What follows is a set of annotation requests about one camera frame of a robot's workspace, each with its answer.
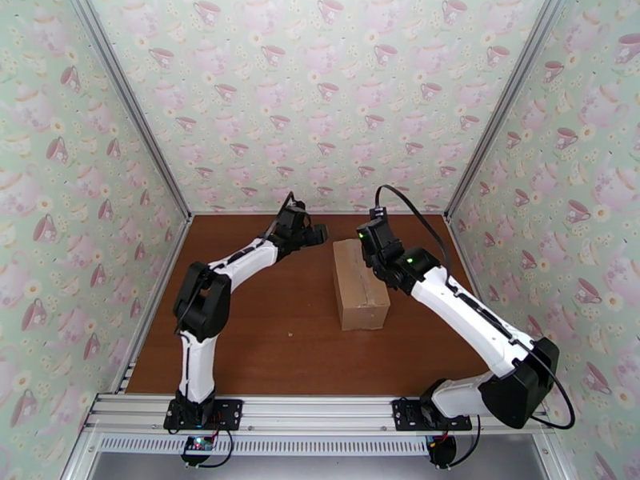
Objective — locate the brown cardboard express box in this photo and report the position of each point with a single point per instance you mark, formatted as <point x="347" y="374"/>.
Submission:
<point x="362" y="303"/>

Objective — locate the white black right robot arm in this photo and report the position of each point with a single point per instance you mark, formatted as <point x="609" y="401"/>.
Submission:
<point x="465" y="313"/>

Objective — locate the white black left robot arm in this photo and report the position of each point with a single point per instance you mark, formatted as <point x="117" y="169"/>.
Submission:
<point x="200" y="363"/>

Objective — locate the perforated metal strip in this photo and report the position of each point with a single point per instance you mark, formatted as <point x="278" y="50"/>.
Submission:
<point x="300" y="446"/>

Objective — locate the grey metal shelf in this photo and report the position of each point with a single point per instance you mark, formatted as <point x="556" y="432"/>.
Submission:
<point x="320" y="468"/>

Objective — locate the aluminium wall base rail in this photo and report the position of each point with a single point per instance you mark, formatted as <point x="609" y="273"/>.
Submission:
<point x="160" y="293"/>
<point x="470" y="273"/>

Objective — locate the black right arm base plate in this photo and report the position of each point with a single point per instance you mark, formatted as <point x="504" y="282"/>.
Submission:
<point x="407" y="413"/>

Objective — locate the aluminium frame post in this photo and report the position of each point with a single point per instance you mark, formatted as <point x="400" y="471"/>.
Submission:
<point x="505" y="103"/>
<point x="131" y="101"/>

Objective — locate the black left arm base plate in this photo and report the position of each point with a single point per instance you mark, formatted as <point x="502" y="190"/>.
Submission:
<point x="227" y="413"/>

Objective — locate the aluminium frame side beam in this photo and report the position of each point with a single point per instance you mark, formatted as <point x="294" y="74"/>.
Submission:
<point x="77" y="458"/>
<point x="552" y="461"/>

